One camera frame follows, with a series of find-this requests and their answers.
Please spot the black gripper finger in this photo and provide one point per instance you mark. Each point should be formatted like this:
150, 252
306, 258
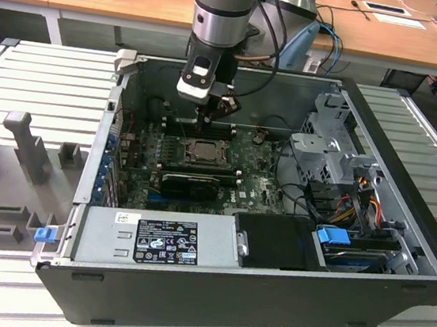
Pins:
227, 108
204, 120

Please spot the CPU with silver top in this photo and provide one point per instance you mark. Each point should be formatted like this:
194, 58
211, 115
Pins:
206, 150

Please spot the black RAM slot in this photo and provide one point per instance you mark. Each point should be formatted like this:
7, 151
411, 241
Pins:
230, 182
222, 129
229, 178
174, 120
202, 166
222, 133
229, 174

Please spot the CPU socket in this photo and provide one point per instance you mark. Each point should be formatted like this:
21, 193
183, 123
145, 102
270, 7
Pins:
185, 160

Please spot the blue expansion slot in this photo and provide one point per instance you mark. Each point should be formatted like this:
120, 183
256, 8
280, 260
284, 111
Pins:
154, 201

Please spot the coin battery holder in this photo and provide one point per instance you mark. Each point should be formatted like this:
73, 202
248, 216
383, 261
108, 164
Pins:
259, 136

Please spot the black cylindrical component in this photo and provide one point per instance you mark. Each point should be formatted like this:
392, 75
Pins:
155, 110

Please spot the black graphics card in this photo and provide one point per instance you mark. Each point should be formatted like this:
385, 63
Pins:
187, 187

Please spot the green motherboard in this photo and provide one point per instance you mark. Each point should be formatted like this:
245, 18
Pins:
257, 176

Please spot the pale blue teach pendant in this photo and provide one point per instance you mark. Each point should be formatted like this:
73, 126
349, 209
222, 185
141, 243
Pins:
301, 42

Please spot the small white adaptor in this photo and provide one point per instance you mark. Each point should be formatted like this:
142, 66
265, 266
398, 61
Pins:
312, 65

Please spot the grey metal drive cage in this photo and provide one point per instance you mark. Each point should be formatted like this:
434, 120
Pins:
316, 147

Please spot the grey plastic case latch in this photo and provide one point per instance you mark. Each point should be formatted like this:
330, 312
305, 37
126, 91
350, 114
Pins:
125, 58

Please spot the black plastic shroud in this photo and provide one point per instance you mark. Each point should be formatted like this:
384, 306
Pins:
272, 242

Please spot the grey power supply unit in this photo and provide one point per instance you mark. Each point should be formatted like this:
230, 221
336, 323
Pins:
105, 237

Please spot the hard disk in blue carrier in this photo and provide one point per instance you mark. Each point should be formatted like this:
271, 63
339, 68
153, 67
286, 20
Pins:
331, 237

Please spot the white paper sheet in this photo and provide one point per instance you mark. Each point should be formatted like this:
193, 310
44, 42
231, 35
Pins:
399, 21

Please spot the black open PC case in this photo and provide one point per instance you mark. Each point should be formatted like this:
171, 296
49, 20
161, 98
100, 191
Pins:
225, 304

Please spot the blue case latch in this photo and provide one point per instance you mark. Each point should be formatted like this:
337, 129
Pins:
44, 235

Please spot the grey parts rack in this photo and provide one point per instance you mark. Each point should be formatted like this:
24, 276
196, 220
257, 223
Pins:
6, 169

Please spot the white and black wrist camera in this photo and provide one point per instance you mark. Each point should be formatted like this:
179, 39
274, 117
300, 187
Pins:
193, 92

